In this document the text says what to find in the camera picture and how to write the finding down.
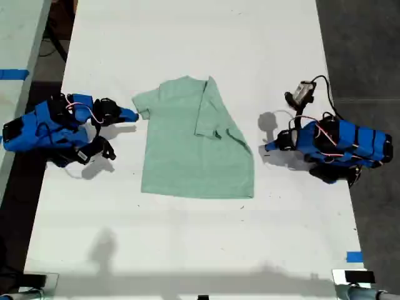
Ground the short black camera stalk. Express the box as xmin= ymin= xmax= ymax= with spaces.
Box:
xmin=293 ymin=106 xmax=308 ymax=126

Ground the black camera box with label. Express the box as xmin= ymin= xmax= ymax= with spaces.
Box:
xmin=72 ymin=137 xmax=117 ymax=166

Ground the black camera cable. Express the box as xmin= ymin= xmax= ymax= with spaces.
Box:
xmin=311 ymin=74 xmax=346 ymax=123

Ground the black cable bundle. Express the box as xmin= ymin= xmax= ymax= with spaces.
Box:
xmin=39 ymin=18 xmax=69 ymax=63

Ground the small black box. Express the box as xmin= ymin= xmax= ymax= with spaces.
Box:
xmin=22 ymin=273 xmax=48 ymax=289
xmin=344 ymin=270 xmax=376 ymax=284

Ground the thin white cable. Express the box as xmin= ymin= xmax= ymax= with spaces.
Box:
xmin=64 ymin=165 xmax=84 ymax=179
xmin=270 ymin=108 xmax=296 ymax=121

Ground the grey and black camera box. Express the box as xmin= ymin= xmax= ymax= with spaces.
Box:
xmin=284 ymin=80 xmax=316 ymax=110

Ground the pale green T-shirt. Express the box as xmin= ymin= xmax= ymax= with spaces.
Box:
xmin=131 ymin=74 xmax=256 ymax=200

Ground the grey metal tube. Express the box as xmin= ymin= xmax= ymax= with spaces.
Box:
xmin=336 ymin=286 xmax=400 ymax=300
xmin=0 ymin=289 xmax=45 ymax=300

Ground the pale side table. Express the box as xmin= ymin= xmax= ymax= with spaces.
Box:
xmin=0 ymin=0 xmax=53 ymax=196

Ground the long blue tape strip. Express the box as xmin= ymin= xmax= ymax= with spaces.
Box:
xmin=0 ymin=68 xmax=30 ymax=81

